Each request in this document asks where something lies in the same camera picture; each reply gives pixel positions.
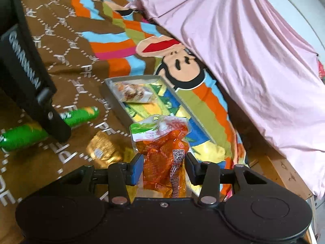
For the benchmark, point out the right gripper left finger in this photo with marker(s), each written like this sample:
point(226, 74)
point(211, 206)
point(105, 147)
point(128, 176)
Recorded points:
point(118, 176)

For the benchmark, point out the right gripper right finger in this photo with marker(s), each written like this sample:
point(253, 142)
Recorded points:
point(210, 176)

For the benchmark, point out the gold foil snack packet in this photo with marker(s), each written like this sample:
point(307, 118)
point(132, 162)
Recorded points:
point(103, 150)

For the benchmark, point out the orange snack packet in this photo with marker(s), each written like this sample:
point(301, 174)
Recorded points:
point(162, 141)

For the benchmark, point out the green snack tube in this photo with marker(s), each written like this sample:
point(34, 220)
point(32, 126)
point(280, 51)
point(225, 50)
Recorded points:
point(31, 133)

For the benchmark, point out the colourful monkey bedspread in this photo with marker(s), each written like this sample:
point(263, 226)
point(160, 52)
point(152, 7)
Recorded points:
point(83, 42)

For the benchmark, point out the grey metal tray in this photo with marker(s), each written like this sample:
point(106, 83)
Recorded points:
point(166, 102)

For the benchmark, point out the clear nut snack packet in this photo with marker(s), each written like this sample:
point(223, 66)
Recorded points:
point(132, 93)

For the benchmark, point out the pink sheet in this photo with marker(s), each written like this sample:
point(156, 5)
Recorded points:
point(263, 64)

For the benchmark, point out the wooden bed frame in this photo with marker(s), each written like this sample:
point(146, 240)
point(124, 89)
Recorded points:
point(279, 172)

